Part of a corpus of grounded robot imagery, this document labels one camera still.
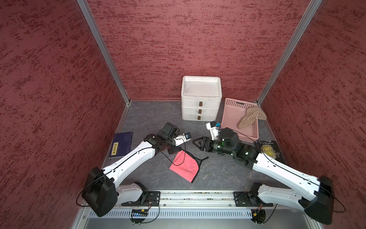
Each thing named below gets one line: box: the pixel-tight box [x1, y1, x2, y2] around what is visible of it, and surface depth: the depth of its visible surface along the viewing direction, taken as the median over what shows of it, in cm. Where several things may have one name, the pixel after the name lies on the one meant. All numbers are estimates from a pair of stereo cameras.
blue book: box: [108, 131, 133, 159], surface depth 99 cm
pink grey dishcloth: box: [169, 149, 209, 184], surface depth 85 cm
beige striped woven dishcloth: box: [237, 106, 268, 129], surface depth 105 cm
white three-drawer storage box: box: [181, 75, 223, 122], surface depth 97 cm
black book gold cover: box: [254, 139, 287, 165], surface depth 94 cm
